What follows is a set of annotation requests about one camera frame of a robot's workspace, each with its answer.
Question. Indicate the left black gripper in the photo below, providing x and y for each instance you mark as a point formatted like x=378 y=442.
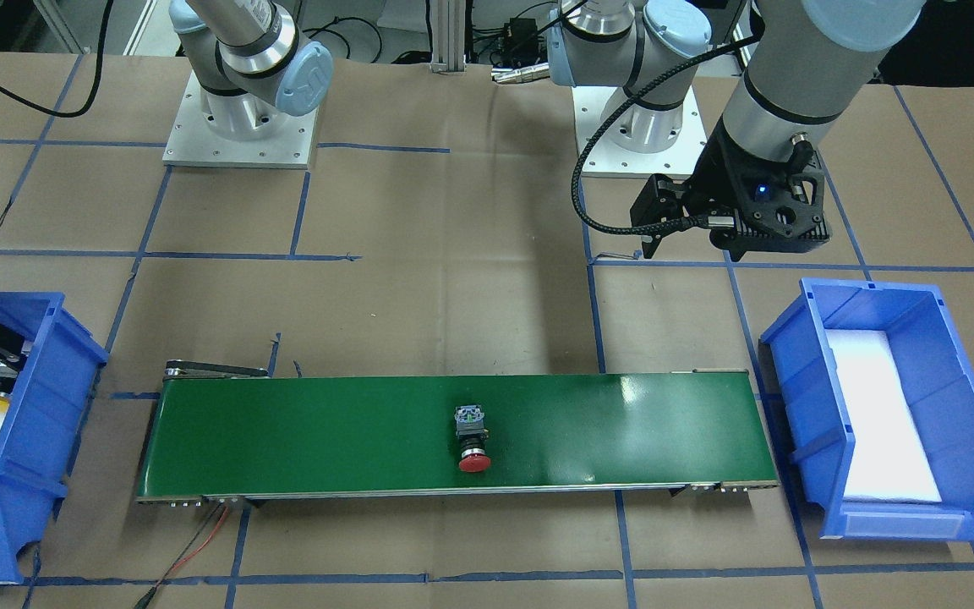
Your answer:
x=714 y=178

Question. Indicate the red mushroom push button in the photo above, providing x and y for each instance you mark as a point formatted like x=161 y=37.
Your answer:
x=471 y=436

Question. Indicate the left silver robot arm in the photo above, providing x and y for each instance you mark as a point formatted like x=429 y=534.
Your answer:
x=810 y=59

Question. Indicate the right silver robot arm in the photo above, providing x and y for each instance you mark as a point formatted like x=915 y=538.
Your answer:
x=86 y=206

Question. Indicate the blue destination bin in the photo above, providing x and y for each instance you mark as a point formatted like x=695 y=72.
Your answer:
x=40 y=436

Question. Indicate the green conveyor belt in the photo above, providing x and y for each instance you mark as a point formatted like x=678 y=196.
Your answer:
x=394 y=436

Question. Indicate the white foam pad source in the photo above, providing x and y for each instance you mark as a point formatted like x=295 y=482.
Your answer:
x=888 y=463

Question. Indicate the blue source bin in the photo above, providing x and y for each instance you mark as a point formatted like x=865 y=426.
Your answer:
x=938 y=382

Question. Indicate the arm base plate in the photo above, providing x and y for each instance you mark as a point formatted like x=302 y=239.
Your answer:
x=646 y=135
x=211 y=131

